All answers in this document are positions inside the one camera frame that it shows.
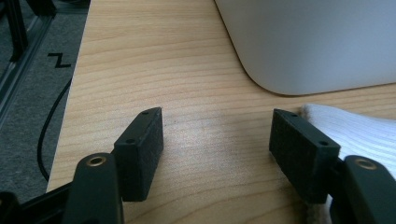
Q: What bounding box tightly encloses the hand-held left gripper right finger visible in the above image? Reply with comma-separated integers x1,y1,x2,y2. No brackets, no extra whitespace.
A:
269,108,341,204

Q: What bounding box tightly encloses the white ribbed sock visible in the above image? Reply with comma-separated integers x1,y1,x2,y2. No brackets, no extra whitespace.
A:
300,104,396,224

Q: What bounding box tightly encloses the white compartment storage box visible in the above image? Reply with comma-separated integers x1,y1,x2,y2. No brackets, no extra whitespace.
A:
214,0,396,96

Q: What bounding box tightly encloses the black floor cable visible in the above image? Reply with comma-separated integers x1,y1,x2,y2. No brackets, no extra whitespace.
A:
36,77,73,182

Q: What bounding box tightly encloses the black metal stand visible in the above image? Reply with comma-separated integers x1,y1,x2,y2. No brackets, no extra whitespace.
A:
0,0,57,63

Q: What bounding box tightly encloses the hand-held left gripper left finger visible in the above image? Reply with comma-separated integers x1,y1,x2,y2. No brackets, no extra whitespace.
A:
113,106,164,203

